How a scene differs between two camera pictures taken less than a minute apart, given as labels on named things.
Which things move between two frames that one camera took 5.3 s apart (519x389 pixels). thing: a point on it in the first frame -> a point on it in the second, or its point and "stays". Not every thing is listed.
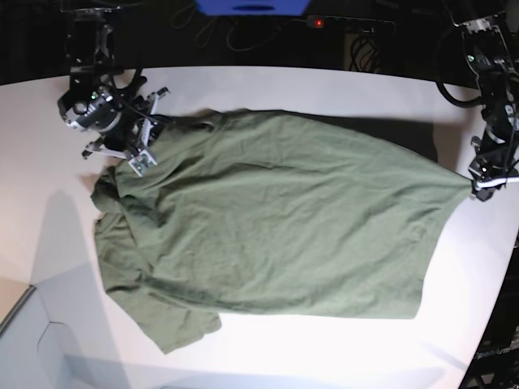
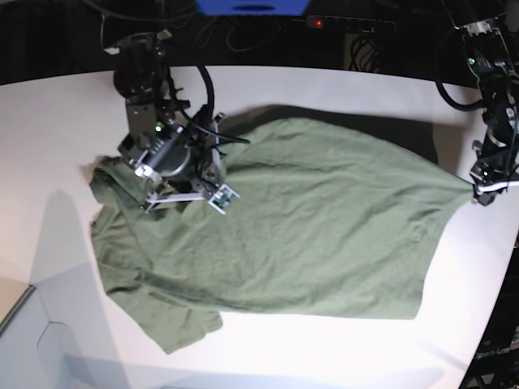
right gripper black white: x=495 y=165 stays
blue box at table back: x=254 y=7 stays
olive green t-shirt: x=269 y=213 stays
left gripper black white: x=125 y=137 -> x=196 y=174
